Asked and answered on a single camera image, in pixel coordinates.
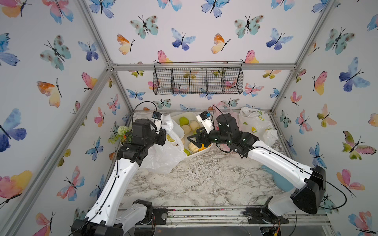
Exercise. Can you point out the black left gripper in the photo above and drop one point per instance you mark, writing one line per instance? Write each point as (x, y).
(161, 135)

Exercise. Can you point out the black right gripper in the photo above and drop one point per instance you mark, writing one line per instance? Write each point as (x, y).
(200, 135)

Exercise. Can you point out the clear white plastic bag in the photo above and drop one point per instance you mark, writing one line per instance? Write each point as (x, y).
(163, 159)

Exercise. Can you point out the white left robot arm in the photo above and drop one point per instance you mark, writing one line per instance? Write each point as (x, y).
(102, 219)

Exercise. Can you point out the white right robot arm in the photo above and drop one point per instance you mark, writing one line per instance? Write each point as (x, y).
(308, 183)

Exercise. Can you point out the beige pear lower right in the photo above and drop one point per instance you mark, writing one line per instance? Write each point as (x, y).
(193, 148)

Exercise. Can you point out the beige pear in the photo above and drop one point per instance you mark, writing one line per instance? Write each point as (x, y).
(194, 125)
(187, 129)
(193, 148)

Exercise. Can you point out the beige pear top right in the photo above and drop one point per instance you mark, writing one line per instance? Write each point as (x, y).
(194, 125)

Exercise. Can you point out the potted flower plant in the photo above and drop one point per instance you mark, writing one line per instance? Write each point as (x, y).
(122, 135)

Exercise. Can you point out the beige pear centre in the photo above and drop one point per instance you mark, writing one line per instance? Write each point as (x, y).
(187, 129)

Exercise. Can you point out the green pear bottom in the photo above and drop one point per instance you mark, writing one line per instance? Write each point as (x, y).
(187, 152)

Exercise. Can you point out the green pear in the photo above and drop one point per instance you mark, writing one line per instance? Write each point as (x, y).
(187, 152)
(184, 121)

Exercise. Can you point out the white rectangular tray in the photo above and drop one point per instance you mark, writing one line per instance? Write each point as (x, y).
(192, 117)

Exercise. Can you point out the green pear top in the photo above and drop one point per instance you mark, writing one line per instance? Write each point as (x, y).
(184, 121)

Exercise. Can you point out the pink plastic bag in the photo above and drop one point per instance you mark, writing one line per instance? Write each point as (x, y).
(226, 130)

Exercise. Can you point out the lemon print plastic bag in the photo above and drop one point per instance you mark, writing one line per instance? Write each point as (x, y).
(259, 124)

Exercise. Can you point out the light blue dustpan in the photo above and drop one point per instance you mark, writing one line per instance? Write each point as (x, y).
(279, 181)

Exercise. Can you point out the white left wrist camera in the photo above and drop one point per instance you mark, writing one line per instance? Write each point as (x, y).
(157, 116)

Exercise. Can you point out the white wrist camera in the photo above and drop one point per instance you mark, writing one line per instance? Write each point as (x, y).
(206, 119)
(157, 116)

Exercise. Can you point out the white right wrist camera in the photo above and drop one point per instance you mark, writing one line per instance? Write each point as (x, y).
(206, 119)

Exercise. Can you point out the black wire wall basket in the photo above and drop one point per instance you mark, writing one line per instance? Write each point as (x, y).
(189, 78)

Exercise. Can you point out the aluminium front rail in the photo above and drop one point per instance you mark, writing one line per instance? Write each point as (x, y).
(185, 216)

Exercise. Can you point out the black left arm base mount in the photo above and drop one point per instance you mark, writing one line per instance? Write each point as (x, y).
(154, 215)

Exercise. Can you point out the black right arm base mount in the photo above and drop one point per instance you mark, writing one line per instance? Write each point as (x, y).
(262, 215)

